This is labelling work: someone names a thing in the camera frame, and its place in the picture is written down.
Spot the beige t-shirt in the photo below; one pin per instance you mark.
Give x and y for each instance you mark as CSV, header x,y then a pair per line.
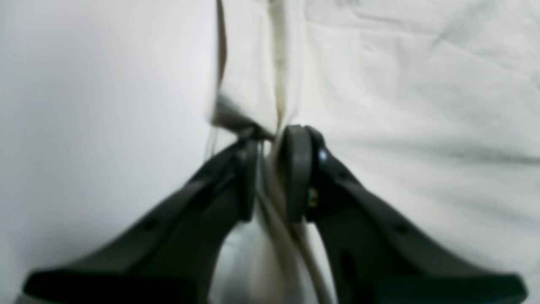
x,y
432,104

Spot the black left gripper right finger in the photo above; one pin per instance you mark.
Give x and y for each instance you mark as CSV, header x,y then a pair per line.
x,y
376,255

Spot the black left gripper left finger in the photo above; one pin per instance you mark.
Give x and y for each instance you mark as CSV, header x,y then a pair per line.
x,y
168,256

